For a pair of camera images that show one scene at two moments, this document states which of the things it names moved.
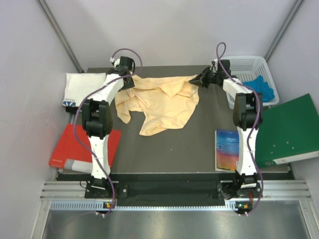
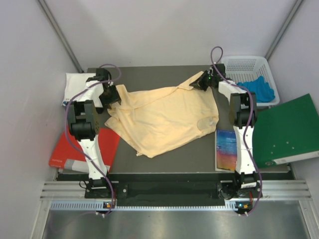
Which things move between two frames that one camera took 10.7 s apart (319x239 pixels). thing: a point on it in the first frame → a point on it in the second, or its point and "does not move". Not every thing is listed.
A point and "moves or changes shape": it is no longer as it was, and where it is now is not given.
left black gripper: x=129 y=85 → x=115 y=95
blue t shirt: x=263 y=86 does not move
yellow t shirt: x=166 y=102 moves or changes shape
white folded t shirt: x=79 y=86 does not move
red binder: x=71 y=154 does not move
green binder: x=289 y=133 does not move
